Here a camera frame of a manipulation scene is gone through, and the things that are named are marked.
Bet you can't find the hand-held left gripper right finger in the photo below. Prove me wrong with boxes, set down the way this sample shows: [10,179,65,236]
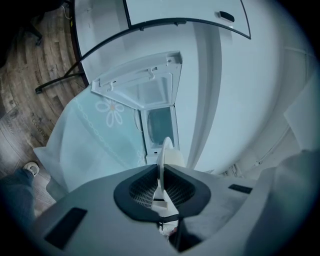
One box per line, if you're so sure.
[163,164,260,254]

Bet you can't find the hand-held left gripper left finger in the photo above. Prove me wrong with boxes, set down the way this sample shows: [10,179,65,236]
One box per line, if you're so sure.
[23,164,161,256]

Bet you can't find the white round plate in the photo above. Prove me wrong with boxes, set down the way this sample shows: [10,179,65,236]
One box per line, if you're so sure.
[151,136,181,236]

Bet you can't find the white microwave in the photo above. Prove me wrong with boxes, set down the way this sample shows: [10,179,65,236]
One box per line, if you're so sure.
[90,50,185,167]

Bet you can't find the teal floral tablecloth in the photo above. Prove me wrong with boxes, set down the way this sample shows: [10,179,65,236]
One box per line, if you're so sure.
[32,87,161,201]

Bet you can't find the person's left shoe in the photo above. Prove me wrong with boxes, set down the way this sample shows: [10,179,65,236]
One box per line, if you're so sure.
[22,161,41,175]

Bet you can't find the person's blue jeans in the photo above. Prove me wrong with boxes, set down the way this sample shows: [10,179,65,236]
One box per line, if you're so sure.
[0,167,36,242]

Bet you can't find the black whiteboard eraser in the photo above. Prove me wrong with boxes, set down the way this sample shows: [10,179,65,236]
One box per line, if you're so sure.
[218,10,236,22]

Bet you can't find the black office chair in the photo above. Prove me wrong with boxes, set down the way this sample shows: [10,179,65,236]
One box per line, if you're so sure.
[0,0,74,68]

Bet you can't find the white charger cable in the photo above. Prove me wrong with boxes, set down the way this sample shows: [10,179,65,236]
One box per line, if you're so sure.
[62,5,73,21]

